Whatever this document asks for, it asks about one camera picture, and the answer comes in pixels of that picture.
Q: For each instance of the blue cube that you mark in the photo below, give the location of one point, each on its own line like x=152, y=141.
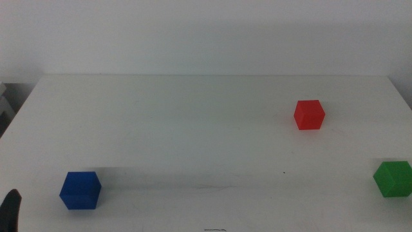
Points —
x=80, y=191

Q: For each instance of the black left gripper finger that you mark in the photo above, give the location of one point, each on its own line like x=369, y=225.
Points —
x=9, y=212

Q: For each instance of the red cube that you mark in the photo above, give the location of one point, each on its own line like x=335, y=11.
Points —
x=308, y=116

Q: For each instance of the green cube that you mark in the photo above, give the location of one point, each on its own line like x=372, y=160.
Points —
x=394, y=180

